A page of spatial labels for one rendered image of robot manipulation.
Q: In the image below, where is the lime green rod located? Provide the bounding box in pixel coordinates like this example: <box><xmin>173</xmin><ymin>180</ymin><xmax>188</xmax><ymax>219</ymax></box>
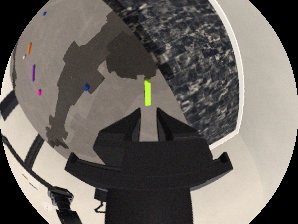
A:
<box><xmin>145</xmin><ymin>79</ymin><xmax>151</xmax><ymax>105</ymax></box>

